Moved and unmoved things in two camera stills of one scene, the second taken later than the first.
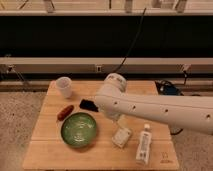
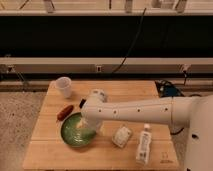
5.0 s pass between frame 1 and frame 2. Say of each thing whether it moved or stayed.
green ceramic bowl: stayed
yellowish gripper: moved
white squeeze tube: stayed
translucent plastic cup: stayed
